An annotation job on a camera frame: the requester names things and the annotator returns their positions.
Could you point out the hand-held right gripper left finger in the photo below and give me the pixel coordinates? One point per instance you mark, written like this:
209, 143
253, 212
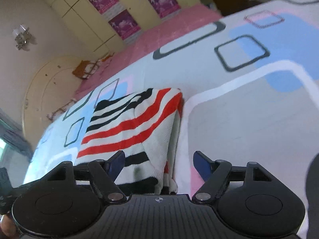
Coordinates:
116, 164

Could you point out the white black red striped sweater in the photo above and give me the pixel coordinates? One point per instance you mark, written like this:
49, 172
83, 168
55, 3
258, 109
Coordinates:
129, 127

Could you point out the wall lamp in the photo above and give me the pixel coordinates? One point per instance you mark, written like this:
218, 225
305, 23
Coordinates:
21, 36

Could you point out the orange white patterned pillow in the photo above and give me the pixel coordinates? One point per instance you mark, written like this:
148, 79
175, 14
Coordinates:
83, 69

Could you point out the window frame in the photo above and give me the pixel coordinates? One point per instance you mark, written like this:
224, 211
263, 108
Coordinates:
12, 134

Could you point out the red white patterned pillow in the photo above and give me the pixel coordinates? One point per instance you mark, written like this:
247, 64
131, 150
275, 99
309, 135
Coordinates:
59, 110

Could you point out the cream wardrobe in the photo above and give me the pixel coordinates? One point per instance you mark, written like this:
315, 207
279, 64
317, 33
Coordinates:
74, 10

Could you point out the pink bed sheet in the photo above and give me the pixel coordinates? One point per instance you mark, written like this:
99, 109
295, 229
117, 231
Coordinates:
154, 37

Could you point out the cream rounded headboard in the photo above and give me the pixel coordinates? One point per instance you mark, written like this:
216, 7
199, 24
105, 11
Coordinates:
39, 92

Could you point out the person's left hand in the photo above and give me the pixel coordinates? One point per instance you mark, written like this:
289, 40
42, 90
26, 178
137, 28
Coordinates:
6, 226

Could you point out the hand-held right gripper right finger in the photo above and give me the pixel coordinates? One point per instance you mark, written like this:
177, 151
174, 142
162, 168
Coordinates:
202, 165

